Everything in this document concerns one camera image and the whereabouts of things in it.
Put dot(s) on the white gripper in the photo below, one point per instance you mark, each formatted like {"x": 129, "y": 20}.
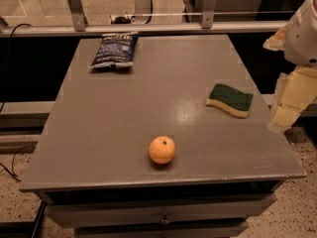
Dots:
{"x": 303, "y": 39}

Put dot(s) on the orange fruit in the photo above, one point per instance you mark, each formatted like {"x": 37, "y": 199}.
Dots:
{"x": 162, "y": 150}

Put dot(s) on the blue chip bag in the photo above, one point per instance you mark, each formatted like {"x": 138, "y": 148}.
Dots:
{"x": 116, "y": 49}

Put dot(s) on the green yellow sponge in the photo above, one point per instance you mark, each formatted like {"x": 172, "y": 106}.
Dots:
{"x": 231, "y": 100}

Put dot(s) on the grey table with drawers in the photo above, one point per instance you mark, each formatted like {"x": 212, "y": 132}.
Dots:
{"x": 92, "y": 165}

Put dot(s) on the drawer pull knob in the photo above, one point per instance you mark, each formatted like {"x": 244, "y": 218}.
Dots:
{"x": 165, "y": 220}

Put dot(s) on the metal guard rail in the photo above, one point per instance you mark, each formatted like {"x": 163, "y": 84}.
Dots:
{"x": 83, "y": 18}

